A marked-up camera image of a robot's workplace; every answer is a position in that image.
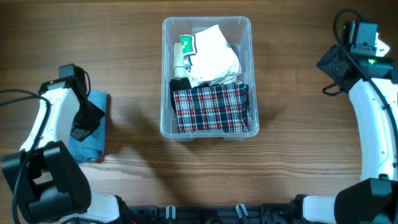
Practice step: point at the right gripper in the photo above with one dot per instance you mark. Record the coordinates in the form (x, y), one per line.
(328, 61)

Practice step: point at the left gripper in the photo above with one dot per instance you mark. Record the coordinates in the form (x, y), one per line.
(81, 133)

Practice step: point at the blue denim jeans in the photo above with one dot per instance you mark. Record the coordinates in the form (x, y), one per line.
(93, 146)

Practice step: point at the black garment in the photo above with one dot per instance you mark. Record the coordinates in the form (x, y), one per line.
(177, 85)

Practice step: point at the cream white cloth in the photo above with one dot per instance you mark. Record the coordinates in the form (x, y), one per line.
(179, 66)

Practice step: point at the red plaid shirt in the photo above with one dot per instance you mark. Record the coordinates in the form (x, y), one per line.
(219, 107)

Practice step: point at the white printed t-shirt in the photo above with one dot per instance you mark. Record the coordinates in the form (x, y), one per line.
(209, 59)

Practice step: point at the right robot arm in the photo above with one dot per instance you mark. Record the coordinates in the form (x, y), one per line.
(371, 83)

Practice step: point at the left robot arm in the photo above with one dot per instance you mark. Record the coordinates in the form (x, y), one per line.
(46, 181)

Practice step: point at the clear plastic storage bin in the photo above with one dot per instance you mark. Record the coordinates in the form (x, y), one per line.
(237, 31)

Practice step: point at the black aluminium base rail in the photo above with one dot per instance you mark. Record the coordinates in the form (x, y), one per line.
(238, 214)

